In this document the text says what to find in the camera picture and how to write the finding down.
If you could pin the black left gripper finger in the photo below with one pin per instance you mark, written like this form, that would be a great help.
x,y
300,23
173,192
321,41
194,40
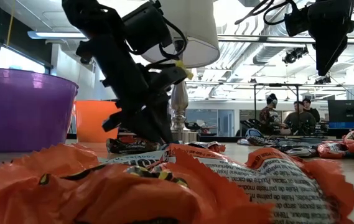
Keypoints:
x,y
161,105
130,124

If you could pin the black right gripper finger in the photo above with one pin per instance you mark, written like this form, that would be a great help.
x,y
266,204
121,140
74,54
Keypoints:
x,y
326,56

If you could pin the white blue cookies cream bar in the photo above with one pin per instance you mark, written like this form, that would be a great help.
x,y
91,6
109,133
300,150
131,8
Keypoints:
x,y
133,158

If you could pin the brown silver Hershey's bar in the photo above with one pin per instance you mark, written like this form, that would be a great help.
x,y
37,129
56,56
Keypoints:
x,y
301,152
262,141
298,143

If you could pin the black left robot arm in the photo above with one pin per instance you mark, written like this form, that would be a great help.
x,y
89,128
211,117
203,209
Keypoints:
x,y
86,15

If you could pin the black ceiling spotlight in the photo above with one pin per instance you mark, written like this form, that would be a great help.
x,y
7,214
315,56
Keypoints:
x,y
323,80
295,55

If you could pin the orange pumpkin plastic bucket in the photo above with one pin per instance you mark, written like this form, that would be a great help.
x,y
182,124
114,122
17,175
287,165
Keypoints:
x,y
92,121

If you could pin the person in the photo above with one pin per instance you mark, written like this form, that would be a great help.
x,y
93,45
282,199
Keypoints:
x,y
298,119
311,109
270,115

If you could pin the black computer monitor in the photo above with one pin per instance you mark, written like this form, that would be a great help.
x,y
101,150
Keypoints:
x,y
347,113

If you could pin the white shade silver table lamp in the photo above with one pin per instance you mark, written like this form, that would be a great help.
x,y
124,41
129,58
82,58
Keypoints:
x,y
201,37

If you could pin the purple plastic bucket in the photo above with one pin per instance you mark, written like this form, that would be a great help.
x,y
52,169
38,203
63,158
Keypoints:
x,y
24,109

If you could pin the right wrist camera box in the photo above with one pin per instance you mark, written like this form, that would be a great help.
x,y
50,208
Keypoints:
x,y
296,20

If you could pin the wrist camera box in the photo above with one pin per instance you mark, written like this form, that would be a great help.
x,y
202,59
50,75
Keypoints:
x,y
296,20
145,28

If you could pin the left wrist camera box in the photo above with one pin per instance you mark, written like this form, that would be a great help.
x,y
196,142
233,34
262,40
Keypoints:
x,y
145,28

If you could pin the silver ventilation duct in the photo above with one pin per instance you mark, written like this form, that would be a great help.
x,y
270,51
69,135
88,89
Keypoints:
x,y
267,54

